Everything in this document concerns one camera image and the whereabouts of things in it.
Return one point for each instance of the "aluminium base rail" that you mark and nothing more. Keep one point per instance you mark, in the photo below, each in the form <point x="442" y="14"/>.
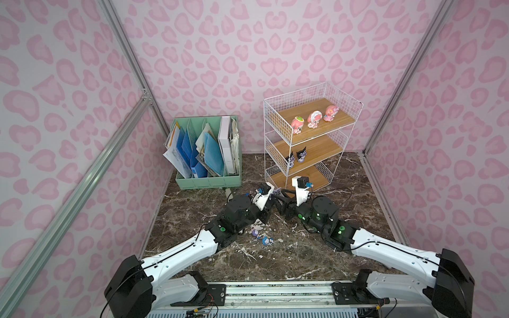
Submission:
<point x="293" y="298"/>

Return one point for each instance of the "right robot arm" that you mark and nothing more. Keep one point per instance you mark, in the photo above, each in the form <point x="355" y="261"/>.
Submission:
<point x="441" y="280"/>

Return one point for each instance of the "pink bow My Melody figurine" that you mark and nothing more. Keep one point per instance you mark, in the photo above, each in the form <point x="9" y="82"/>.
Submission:
<point x="330" y="113"/>

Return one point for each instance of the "aluminium frame profile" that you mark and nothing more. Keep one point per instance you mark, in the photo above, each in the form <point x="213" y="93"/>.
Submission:
<point x="25" y="276"/>

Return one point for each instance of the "mint green file organizer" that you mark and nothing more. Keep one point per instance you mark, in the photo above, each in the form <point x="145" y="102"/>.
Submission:
<point x="208" y="159"/>

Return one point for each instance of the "green hat pink figurine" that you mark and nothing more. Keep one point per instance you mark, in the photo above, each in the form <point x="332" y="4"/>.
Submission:
<point x="297" y="125"/>

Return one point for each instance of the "small black Kuromi figurine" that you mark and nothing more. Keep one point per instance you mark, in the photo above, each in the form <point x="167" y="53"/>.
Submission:
<point x="290" y="160"/>

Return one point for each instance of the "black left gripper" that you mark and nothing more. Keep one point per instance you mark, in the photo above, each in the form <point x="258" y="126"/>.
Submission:
<point x="267" y="205"/>

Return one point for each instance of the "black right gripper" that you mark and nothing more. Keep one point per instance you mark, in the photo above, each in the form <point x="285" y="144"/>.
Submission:
<point x="288" y="205"/>

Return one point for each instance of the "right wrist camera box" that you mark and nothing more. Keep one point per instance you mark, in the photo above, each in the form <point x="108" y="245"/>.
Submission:
<point x="303" y="188"/>

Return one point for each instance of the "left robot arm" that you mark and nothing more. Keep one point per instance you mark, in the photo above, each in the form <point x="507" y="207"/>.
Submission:
<point x="138" y="286"/>

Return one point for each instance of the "papers and folders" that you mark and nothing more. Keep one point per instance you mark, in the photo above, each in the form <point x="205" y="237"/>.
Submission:
<point x="203" y="149"/>

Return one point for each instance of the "white hood My Melody figurine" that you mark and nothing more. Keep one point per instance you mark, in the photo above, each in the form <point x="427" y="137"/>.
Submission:
<point x="313" y="119"/>

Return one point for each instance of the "white wire wooden shelf rack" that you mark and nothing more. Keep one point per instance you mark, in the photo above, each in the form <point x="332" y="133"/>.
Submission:
<point x="328" y="140"/>

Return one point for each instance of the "blue Doraemon figurine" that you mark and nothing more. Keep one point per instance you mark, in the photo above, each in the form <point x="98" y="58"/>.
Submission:
<point x="267" y="241"/>

